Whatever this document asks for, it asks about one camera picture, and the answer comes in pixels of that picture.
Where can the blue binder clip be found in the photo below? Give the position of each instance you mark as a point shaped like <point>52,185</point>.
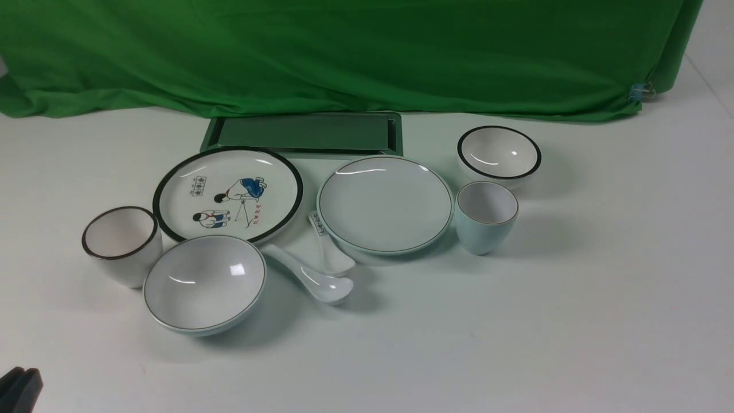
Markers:
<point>641,92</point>

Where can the large pale blue bowl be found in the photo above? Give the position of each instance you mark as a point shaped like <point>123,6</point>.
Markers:
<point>206,285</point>

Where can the white bowl with black rim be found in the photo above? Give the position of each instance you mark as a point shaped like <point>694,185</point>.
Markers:
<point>498,154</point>

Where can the white cup with black rim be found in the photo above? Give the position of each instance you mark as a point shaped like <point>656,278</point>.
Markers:
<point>126,242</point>

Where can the pale blue ceramic spoon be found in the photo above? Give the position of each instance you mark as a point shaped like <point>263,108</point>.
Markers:
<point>324,288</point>

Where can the pale blue plain plate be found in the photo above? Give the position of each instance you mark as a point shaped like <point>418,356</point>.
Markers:
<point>385,205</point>

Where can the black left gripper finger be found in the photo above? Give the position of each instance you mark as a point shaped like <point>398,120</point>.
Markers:
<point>20,390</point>

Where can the pale blue cup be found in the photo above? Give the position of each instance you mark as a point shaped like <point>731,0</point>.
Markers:
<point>485,214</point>

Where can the dark green rectangular tray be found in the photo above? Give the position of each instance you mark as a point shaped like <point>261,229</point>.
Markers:
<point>323,133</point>

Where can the green backdrop cloth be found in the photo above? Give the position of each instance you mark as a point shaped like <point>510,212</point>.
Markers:
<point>550,60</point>

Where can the white plate with cartoon print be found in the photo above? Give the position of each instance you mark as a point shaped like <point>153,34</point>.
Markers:
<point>247,193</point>

